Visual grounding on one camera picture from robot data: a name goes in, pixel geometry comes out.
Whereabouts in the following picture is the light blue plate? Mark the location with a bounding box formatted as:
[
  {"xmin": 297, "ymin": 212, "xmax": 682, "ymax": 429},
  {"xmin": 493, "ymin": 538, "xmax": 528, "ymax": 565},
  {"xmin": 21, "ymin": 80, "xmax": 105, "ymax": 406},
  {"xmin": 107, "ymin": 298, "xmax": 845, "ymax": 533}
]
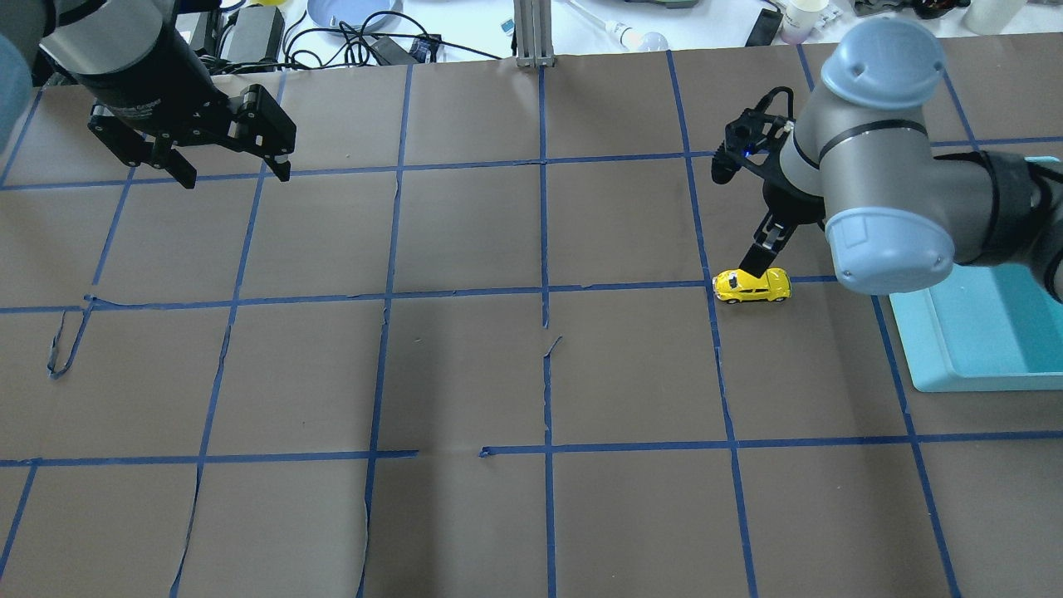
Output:
[{"xmin": 306, "ymin": 0, "xmax": 403, "ymax": 32}]

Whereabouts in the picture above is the light blue plastic bin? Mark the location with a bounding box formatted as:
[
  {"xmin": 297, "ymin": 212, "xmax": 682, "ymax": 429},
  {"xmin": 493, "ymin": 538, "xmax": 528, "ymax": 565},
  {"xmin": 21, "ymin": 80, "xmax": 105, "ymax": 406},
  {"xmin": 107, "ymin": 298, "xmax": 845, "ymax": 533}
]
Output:
[{"xmin": 889, "ymin": 264, "xmax": 1062, "ymax": 391}]

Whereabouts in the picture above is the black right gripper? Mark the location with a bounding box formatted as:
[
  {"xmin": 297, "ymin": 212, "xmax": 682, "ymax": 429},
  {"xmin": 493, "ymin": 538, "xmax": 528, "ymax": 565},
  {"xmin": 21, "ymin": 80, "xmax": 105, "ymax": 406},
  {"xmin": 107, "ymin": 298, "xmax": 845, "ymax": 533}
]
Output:
[{"xmin": 711, "ymin": 87, "xmax": 826, "ymax": 275}]

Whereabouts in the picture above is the black power adapter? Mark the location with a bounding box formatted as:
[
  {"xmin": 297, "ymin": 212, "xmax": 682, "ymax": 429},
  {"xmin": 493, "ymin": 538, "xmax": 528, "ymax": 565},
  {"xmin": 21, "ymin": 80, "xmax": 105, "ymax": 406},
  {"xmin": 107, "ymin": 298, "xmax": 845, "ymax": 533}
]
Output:
[{"xmin": 221, "ymin": 4, "xmax": 284, "ymax": 64}]

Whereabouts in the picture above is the white paper cup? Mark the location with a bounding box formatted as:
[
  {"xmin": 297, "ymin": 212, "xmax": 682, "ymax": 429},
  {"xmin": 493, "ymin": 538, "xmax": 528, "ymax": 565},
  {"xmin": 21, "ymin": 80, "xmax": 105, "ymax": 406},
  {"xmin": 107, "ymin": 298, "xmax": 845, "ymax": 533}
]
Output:
[{"xmin": 781, "ymin": 0, "xmax": 829, "ymax": 45}]

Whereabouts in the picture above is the yellow beetle toy car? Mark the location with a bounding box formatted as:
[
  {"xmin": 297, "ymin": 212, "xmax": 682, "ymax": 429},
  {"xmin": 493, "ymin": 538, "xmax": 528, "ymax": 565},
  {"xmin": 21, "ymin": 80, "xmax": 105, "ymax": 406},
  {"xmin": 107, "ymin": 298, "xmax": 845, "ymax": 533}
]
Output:
[{"xmin": 713, "ymin": 267, "xmax": 792, "ymax": 304}]

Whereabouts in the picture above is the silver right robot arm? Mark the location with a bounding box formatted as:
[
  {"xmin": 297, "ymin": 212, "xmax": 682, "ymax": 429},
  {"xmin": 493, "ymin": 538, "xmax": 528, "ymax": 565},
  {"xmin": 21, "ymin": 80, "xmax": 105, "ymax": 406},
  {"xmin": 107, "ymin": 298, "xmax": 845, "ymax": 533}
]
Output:
[{"xmin": 711, "ymin": 18, "xmax": 1061, "ymax": 301}]

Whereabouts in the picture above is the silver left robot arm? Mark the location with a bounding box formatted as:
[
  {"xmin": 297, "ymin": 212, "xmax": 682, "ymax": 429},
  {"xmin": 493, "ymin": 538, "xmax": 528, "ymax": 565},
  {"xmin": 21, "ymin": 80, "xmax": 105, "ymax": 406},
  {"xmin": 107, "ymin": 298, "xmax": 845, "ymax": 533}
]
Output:
[{"xmin": 1, "ymin": 1, "xmax": 296, "ymax": 189}]

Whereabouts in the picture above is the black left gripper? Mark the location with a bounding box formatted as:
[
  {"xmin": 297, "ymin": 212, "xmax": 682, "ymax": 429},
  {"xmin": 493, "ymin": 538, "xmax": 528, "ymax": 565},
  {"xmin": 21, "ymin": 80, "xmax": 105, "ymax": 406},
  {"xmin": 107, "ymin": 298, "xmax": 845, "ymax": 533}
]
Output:
[{"xmin": 87, "ymin": 79, "xmax": 297, "ymax": 189}]

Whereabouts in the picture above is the aluminium frame post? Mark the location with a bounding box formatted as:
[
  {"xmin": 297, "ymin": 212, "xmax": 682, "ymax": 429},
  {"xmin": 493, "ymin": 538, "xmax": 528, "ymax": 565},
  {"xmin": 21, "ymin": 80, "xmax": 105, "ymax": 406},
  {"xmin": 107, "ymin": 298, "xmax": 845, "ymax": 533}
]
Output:
[{"xmin": 512, "ymin": 0, "xmax": 556, "ymax": 69}]

